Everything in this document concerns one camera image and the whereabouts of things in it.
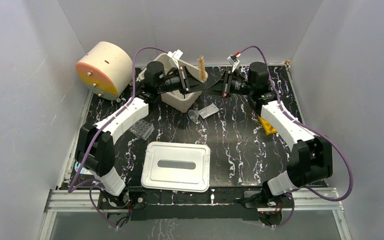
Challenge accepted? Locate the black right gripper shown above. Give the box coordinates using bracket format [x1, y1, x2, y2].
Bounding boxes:
[202, 70, 254, 100]

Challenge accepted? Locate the brown test tube brush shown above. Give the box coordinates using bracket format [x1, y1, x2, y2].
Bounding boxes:
[197, 55, 208, 83]

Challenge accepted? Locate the clear plastic funnel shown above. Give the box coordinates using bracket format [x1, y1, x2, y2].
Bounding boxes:
[187, 109, 202, 124]

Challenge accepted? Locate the white bin lid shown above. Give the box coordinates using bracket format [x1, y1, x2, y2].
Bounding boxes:
[141, 141, 211, 193]

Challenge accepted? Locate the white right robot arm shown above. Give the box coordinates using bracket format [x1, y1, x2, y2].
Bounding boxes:
[206, 61, 333, 207]

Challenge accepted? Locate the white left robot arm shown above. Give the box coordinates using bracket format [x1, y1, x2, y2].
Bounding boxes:
[75, 58, 208, 208]

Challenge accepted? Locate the yellow test tube rack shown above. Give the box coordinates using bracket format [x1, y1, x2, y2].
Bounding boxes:
[258, 116, 277, 135]

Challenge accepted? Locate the beige cylindrical centrifuge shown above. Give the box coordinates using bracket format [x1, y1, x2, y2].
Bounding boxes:
[75, 41, 133, 101]

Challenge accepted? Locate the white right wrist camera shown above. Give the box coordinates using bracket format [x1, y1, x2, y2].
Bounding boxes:
[227, 51, 241, 72]

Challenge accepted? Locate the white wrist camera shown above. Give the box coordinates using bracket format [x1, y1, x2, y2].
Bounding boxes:
[167, 49, 183, 69]
[227, 51, 241, 72]

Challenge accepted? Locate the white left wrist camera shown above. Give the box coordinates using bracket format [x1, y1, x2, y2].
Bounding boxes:
[167, 49, 183, 69]

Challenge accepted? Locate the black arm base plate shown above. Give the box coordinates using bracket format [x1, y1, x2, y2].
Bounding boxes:
[98, 187, 293, 224]

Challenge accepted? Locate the aluminium frame rail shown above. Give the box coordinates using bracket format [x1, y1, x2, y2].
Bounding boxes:
[44, 187, 343, 213]

